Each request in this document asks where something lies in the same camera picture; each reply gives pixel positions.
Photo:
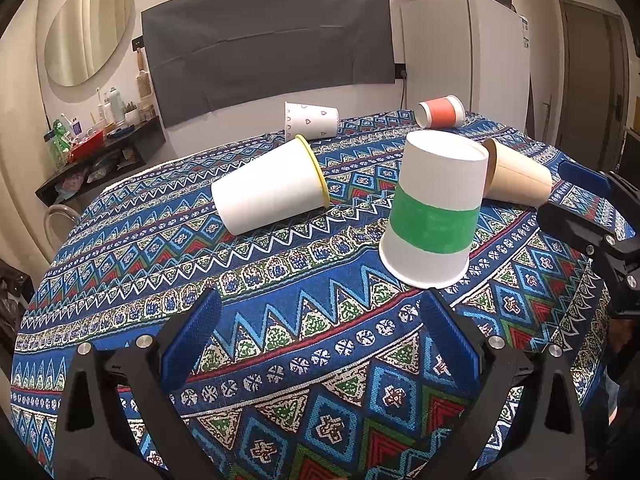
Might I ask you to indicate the clear plastic chair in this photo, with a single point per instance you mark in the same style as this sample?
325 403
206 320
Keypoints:
52 220

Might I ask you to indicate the green plastic bottle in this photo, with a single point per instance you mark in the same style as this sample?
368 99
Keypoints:
60 140

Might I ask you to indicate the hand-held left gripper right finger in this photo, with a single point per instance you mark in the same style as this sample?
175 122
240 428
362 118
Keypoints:
452 345

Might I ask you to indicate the black wall shelf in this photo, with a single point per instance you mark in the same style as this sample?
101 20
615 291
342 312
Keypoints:
145 135

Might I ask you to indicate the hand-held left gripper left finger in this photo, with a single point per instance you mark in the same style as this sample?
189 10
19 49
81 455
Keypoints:
192 340

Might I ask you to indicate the orange paper cup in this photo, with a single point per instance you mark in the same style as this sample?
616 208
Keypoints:
445 112

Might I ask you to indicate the cream curtain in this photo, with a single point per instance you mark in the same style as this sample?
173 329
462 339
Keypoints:
20 135

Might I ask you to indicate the white cup with heart print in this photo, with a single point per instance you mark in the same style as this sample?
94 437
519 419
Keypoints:
312 120

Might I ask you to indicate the blue patterned tablecloth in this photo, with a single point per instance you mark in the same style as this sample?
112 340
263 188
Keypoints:
300 270

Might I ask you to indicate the oval wall mirror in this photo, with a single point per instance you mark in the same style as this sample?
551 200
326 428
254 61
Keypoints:
90 30

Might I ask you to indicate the red box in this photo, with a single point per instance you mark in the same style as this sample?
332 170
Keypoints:
87 147

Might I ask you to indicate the black wall socket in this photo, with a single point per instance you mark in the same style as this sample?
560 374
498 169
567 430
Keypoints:
400 71

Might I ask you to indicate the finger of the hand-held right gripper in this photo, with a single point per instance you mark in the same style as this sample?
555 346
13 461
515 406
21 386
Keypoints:
582 177
580 230

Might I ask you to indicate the tan paper cup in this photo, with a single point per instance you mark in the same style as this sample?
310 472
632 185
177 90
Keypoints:
520 175

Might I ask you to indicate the brown door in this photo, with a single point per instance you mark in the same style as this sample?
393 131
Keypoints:
585 85

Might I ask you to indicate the wooden hair brush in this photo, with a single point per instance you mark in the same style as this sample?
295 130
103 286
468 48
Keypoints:
145 85

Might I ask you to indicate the white cup with yellow rim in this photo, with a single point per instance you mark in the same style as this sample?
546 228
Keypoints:
265 190

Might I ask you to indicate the dark grey cloth cover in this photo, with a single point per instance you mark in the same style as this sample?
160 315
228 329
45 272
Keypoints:
270 45

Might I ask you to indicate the dark cloth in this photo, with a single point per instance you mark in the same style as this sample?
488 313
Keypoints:
12 300

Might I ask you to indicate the small potted plant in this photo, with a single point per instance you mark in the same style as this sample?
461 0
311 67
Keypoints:
131 116

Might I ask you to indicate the white pump bottle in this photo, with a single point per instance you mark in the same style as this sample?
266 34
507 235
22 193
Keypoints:
116 107

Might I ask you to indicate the white cup with green band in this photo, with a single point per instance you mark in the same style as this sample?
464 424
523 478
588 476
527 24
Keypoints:
435 220

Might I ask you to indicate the white refrigerator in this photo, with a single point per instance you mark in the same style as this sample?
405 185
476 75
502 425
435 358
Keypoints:
450 50

